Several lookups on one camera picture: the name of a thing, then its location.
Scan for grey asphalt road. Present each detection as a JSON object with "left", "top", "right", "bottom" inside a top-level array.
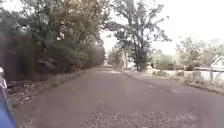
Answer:
[{"left": 13, "top": 64, "right": 224, "bottom": 128}]

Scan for tall dark tree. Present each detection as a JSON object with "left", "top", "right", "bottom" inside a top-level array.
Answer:
[{"left": 105, "top": 0, "right": 172, "bottom": 73}]

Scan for green bushes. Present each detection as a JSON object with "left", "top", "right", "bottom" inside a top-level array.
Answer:
[{"left": 149, "top": 52, "right": 177, "bottom": 71}]

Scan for wood of dense trees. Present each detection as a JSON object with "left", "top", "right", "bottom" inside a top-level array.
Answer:
[{"left": 0, "top": 0, "right": 108, "bottom": 82}]

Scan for dirt verge with dry leaves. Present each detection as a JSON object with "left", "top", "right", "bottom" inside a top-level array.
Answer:
[{"left": 5, "top": 67, "right": 90, "bottom": 112}]

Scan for group of green trees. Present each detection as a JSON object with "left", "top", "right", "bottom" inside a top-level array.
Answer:
[{"left": 174, "top": 36, "right": 224, "bottom": 71}]

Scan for grass verge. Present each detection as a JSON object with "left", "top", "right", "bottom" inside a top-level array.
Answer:
[{"left": 119, "top": 67, "right": 224, "bottom": 95}]

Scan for pale wooden fence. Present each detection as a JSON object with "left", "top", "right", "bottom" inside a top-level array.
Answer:
[{"left": 192, "top": 66, "right": 224, "bottom": 83}]

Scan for white building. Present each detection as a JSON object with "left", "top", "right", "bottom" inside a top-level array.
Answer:
[{"left": 209, "top": 55, "right": 224, "bottom": 71}]

